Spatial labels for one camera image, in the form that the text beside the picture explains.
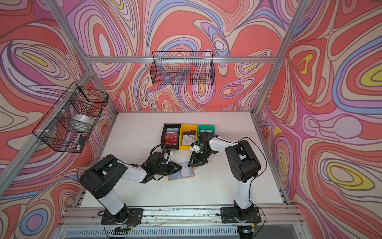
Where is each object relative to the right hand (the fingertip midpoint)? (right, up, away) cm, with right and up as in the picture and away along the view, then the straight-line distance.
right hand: (192, 169), depth 88 cm
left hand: (-6, -1, 0) cm, 6 cm away
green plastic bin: (+10, +25, +14) cm, 30 cm away
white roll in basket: (-53, +27, -17) cm, 63 cm away
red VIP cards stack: (-15, +17, +14) cm, 26 cm away
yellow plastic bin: (-6, +25, +13) cm, 29 cm away
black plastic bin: (-16, +24, +17) cm, 34 cm away
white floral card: (-4, -1, +1) cm, 4 cm away
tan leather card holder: (-9, -3, -1) cm, 10 cm away
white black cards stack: (-3, +18, +15) cm, 24 cm away
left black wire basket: (-63, +26, -14) cm, 70 cm away
